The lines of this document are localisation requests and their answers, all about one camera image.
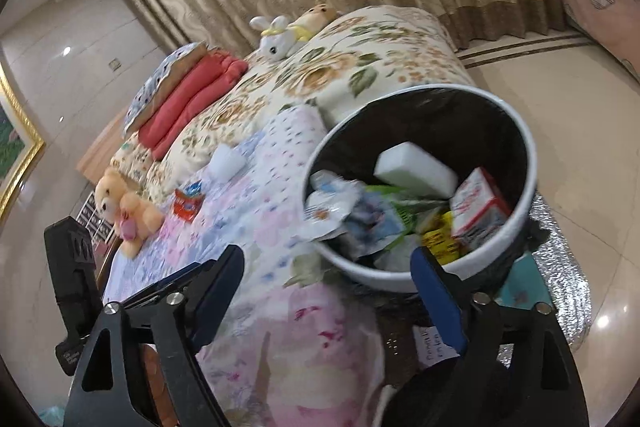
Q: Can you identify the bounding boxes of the blue plastic wrapper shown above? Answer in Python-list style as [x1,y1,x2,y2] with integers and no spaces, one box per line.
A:
[345,197,401,253]

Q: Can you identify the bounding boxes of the white rabbit plush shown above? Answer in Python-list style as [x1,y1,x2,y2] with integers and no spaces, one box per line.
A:
[250,16,301,59]

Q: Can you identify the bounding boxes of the beige rose print blanket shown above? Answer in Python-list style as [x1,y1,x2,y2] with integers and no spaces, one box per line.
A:
[107,5,478,202]

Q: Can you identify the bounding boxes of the silver foil mat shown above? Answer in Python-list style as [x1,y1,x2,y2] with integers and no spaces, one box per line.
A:
[495,194,593,358]

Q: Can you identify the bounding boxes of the pastel floral quilt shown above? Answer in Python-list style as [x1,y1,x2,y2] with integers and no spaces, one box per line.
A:
[102,104,386,427]

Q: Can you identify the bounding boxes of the large white sponge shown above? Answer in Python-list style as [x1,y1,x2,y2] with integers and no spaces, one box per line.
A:
[374,141,460,198]

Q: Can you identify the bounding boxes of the red and white box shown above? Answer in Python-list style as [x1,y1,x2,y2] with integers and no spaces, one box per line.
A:
[449,167,512,254]

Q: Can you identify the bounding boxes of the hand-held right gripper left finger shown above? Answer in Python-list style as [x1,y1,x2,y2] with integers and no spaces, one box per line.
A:
[62,245,246,427]

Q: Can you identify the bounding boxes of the small white sponge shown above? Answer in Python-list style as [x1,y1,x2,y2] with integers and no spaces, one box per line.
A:
[206,143,247,180]

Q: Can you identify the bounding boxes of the green packet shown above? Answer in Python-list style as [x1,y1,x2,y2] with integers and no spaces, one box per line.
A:
[365,184,451,238]

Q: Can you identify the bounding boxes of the polka dot pillow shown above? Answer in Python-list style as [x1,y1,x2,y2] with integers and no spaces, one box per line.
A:
[122,42,211,138]

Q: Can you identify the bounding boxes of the yellow packet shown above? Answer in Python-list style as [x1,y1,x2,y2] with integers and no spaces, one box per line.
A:
[420,212,463,265]

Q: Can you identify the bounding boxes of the tan teddy bear plush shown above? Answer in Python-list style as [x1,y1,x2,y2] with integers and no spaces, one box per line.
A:
[94,169,166,256]

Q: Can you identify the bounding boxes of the gold picture frame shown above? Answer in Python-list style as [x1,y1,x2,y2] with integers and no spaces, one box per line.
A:
[0,62,47,228]

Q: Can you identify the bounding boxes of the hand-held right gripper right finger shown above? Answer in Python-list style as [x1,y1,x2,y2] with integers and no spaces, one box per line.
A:
[385,247,592,427]

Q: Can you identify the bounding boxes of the red and blue packet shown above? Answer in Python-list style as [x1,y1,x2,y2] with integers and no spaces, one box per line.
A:
[173,182,207,223]

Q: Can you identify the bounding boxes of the white wrapper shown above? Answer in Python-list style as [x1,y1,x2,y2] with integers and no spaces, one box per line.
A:
[305,169,368,243]

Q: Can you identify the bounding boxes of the wooden headboard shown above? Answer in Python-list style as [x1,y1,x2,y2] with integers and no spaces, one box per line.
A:
[76,107,133,185]

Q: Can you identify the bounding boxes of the yellow bear plush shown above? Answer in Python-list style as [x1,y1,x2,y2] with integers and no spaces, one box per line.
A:
[287,0,341,42]

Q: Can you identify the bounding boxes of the folded red blanket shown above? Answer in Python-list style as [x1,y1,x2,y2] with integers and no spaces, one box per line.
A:
[137,52,249,160]

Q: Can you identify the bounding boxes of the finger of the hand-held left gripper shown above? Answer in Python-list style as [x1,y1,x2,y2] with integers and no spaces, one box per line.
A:
[120,263,203,309]

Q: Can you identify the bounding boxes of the teal paper card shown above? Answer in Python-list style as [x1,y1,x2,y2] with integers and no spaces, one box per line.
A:
[500,252,541,308]

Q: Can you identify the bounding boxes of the white round trash bin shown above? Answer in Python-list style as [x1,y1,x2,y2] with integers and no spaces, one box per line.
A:
[302,83,538,295]

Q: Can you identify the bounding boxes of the white paper note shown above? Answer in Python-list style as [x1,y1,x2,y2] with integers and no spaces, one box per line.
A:
[412,324,463,370]

